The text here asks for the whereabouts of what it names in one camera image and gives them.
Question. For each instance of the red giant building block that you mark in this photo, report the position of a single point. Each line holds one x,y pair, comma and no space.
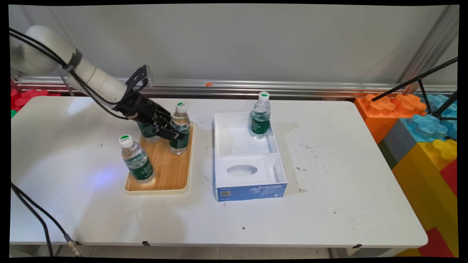
437,244
450,177
25,98

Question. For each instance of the grey giant building block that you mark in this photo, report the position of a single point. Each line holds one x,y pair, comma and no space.
396,142

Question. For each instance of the white and blue cardboard box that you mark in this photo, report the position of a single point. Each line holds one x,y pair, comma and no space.
241,171

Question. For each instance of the green label water bottle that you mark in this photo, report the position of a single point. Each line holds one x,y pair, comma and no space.
260,117
137,160
149,133
181,118

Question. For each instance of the aluminium rail along wall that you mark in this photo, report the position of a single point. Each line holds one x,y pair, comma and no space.
292,87

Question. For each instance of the yellow giant building block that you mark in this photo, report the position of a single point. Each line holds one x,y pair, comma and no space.
420,190

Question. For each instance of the black tripod stand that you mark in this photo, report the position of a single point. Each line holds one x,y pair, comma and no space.
413,81

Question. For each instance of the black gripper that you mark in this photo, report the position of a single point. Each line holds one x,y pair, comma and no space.
140,109

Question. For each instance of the bamboo tray with cream rim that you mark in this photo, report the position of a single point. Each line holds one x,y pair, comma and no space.
172,171

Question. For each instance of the orange giant building block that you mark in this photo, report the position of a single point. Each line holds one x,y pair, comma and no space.
376,117

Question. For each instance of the light blue giant building block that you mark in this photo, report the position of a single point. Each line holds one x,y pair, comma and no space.
427,126

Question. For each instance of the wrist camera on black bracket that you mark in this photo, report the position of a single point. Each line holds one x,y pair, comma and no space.
144,75

